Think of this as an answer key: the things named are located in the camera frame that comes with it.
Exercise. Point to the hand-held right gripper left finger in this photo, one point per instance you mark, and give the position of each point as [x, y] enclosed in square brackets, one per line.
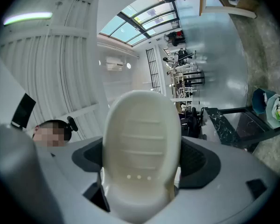
[84, 185]

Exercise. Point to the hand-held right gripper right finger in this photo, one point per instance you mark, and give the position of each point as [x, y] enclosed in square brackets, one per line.
[224, 190]

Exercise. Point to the person's white shirt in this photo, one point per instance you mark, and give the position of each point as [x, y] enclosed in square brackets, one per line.
[56, 151]

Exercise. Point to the person's face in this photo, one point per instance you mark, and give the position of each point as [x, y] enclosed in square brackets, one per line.
[51, 134]

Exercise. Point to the black marble counter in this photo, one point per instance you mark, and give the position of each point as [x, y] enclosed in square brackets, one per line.
[220, 125]

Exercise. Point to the black office chair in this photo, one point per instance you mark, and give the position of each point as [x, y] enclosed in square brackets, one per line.
[192, 125]

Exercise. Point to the full octagonal waste bin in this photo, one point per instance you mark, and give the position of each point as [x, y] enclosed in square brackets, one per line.
[276, 111]

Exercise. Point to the black rectangular panel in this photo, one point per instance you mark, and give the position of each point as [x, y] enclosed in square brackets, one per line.
[23, 111]

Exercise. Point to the white work table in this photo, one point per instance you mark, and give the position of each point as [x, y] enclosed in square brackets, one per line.
[177, 78]

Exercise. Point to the black grid rack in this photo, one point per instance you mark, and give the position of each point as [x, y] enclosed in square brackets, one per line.
[154, 73]

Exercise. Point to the black framed window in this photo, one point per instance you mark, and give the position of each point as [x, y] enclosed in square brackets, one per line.
[121, 29]

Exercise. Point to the long ceiling light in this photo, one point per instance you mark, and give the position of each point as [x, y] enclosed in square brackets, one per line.
[28, 17]

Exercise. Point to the curved wooden desk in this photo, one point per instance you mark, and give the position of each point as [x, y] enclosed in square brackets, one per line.
[243, 2]

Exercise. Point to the black head-mounted camera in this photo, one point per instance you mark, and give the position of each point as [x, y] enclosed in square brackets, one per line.
[72, 123]

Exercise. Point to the white wall air conditioner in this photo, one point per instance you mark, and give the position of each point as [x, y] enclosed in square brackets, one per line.
[114, 63]

